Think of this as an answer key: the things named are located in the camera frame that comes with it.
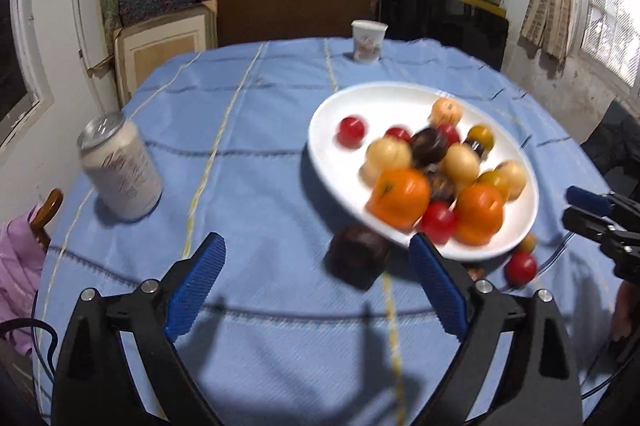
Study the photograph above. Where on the orange mandarin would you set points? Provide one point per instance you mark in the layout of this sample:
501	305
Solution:
479	212
400	197

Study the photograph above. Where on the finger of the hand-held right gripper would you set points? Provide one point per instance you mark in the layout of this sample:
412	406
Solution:
590	202
585	223

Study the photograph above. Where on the white drink can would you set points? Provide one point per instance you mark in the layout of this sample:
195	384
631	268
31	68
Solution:
122	171

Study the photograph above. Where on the cream striped pepino melon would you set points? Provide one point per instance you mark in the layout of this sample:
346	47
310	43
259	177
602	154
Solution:
385	158
512	180

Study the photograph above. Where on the dark purple plum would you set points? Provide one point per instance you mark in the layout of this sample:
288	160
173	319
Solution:
478	149

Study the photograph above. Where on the white paper cup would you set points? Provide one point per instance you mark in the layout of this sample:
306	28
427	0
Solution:
369	41

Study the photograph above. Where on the red cherry tomato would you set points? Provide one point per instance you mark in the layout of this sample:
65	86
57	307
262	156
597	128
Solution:
521	267
351	131
451	134
397	133
437	221

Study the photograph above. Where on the blue striped tablecloth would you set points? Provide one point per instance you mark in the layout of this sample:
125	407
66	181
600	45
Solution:
260	116

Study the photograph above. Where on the black glossy panel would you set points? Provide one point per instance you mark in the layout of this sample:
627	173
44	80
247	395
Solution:
440	18

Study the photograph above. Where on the white plate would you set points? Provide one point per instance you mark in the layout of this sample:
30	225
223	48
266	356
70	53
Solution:
340	176

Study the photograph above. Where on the black chair with clothing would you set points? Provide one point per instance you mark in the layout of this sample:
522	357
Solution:
615	146

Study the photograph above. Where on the framed beige panel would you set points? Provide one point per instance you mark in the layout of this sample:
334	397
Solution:
160	51

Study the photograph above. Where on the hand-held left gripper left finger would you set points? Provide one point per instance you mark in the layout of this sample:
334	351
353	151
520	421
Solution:
195	286

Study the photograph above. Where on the grey framed window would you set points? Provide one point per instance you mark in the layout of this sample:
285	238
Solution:
15	56

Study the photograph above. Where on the pink cloth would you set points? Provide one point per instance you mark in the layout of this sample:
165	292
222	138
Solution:
17	276

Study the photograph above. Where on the barred bright window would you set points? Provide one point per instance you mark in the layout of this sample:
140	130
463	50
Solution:
612	6

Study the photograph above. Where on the wooden chair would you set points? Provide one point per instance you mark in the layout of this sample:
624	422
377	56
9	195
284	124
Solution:
50	211

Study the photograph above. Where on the small tan longan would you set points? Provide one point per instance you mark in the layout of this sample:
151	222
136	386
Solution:
527	242

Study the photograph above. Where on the brown wooden board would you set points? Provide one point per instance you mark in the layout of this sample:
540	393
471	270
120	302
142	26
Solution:
290	13

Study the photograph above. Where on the yellow tomato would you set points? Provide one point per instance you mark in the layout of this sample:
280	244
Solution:
481	135
492	180

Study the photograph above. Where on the smooth yellow pepino melon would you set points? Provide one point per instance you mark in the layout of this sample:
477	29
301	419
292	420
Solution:
461	162
446	112

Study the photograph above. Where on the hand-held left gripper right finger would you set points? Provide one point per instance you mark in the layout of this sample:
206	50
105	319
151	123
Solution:
440	286

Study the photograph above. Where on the person's right hand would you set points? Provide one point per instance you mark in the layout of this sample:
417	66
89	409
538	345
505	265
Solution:
622	311

